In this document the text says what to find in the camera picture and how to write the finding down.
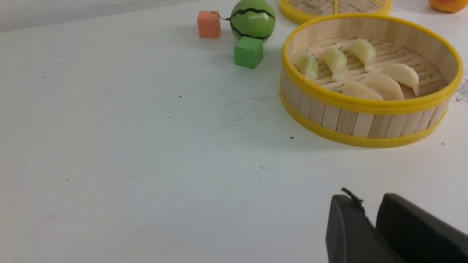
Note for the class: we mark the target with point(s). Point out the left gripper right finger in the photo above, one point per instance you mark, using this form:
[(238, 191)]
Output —
[(417, 236)]

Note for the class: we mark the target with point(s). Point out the white dumpling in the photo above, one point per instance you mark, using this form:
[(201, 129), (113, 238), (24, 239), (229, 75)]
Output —
[(403, 74), (359, 90), (383, 85)]

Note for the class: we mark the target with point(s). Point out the orange toy pear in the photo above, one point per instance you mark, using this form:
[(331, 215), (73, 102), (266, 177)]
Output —
[(448, 6)]

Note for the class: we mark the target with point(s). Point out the green dumpling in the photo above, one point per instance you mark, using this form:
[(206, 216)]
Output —
[(306, 64), (336, 61), (364, 52)]

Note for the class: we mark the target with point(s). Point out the green foam cube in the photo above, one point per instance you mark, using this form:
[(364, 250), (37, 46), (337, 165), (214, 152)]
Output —
[(248, 52)]

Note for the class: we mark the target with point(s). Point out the green toy watermelon ball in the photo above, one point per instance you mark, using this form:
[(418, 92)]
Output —
[(253, 18)]

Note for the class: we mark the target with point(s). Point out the orange foam cube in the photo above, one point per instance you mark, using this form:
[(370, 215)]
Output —
[(209, 24)]

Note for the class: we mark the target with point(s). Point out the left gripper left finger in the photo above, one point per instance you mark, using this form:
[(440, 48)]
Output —
[(350, 235)]

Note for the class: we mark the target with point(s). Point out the bamboo steamer lid yellow rim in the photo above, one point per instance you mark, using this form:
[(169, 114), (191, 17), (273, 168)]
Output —
[(300, 11)]

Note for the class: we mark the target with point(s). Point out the bamboo steamer tray yellow rim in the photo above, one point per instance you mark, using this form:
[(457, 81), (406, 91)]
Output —
[(319, 105)]

